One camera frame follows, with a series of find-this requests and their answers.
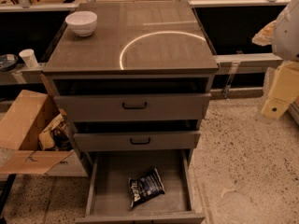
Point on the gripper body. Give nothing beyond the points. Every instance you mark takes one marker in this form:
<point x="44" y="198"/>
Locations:
<point x="287" y="36"/>

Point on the blue chip bag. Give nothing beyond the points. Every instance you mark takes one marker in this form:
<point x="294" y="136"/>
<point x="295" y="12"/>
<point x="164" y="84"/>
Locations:
<point x="146" y="187"/>

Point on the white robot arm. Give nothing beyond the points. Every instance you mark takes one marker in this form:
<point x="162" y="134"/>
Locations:
<point x="285" y="44"/>

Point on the grey middle drawer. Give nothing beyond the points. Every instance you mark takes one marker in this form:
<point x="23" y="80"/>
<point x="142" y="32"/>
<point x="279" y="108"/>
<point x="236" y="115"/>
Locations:
<point x="136" y="141"/>

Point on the grey drawer cabinet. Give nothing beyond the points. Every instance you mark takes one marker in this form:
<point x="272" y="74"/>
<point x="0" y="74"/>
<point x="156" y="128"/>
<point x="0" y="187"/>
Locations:
<point x="155" y="47"/>

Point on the grey top drawer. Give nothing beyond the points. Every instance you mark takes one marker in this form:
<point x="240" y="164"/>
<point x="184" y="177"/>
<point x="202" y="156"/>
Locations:
<point x="133" y="107"/>

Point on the grey open bottom drawer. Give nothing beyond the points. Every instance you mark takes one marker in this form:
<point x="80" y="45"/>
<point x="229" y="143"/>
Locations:
<point x="109" y="200"/>

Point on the white ceramic bowl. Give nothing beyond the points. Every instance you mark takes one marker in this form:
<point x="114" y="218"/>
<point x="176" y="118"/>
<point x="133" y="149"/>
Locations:
<point x="82" y="23"/>

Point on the snack bags in box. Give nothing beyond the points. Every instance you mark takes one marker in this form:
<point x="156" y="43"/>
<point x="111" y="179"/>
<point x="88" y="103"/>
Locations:
<point x="55" y="137"/>

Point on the open cardboard box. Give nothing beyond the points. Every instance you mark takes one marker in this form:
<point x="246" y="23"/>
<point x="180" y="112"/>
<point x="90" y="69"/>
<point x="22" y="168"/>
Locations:
<point x="20" y="127"/>

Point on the white paper cup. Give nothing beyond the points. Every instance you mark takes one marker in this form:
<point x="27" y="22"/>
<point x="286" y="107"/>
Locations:
<point x="28" y="56"/>

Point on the dark round dish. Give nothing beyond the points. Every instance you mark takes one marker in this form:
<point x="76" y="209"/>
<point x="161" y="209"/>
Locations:
<point x="8" y="62"/>

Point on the clear bracket on shelf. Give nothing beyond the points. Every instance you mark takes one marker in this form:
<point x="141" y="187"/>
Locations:
<point x="231" y="74"/>

